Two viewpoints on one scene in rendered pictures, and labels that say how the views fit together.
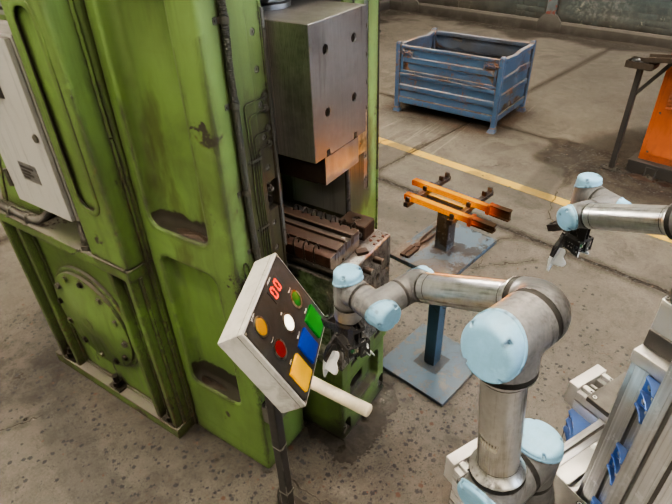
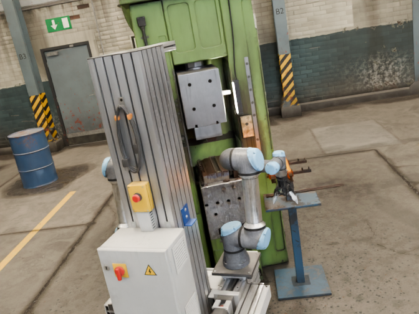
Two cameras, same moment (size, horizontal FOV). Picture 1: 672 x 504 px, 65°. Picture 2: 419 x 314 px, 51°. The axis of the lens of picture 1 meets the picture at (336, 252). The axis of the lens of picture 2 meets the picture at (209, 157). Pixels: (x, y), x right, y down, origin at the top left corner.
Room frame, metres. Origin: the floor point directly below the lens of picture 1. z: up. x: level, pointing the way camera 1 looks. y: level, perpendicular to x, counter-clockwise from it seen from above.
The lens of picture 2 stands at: (-0.39, -2.51, 2.09)
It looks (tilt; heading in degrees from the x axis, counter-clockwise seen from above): 17 degrees down; 52
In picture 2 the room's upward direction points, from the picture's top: 10 degrees counter-clockwise
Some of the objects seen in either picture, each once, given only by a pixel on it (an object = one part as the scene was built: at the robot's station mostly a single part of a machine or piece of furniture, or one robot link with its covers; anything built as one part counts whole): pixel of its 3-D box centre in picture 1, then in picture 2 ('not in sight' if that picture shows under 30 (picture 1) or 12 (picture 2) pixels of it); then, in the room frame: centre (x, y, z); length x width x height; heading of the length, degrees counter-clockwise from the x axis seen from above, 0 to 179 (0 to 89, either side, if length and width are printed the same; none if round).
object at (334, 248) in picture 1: (299, 234); (212, 168); (1.71, 0.14, 0.96); 0.42 x 0.20 x 0.09; 55
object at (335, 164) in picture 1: (291, 147); (205, 126); (1.71, 0.14, 1.32); 0.42 x 0.20 x 0.10; 55
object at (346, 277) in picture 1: (348, 288); not in sight; (1.03, -0.03, 1.23); 0.09 x 0.08 x 0.11; 37
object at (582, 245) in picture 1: (576, 234); (282, 184); (1.47, -0.81, 1.07); 0.09 x 0.08 x 0.12; 30
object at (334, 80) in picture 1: (293, 71); (205, 94); (1.74, 0.12, 1.57); 0.42 x 0.39 x 0.40; 55
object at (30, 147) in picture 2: not in sight; (33, 157); (1.75, 4.88, 0.44); 0.59 x 0.59 x 0.88
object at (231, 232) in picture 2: not in sight; (233, 235); (0.96, -0.87, 0.98); 0.13 x 0.12 x 0.14; 112
